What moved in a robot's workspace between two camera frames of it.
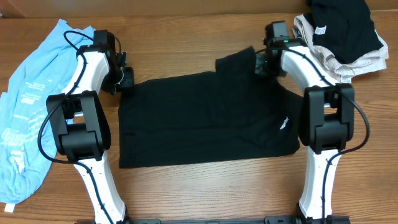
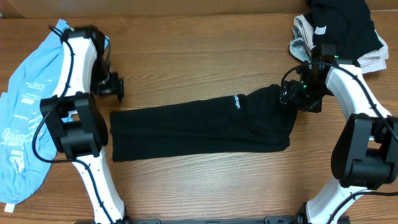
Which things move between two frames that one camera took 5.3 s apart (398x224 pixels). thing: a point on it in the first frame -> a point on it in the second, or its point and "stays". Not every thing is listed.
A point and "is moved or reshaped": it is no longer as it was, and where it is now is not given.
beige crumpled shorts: x=374 y=61 stays
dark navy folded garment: x=345 y=28 stays
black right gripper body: x=268 y=68 -> x=309 y=95
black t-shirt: x=232 y=112 is moved or reshaped
